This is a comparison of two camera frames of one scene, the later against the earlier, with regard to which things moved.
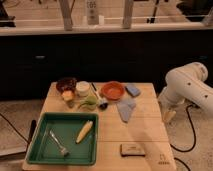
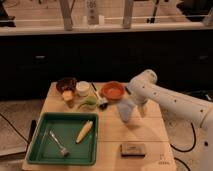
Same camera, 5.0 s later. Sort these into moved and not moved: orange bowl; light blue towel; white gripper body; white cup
Moved: white gripper body
Not moved: orange bowl; light blue towel; white cup
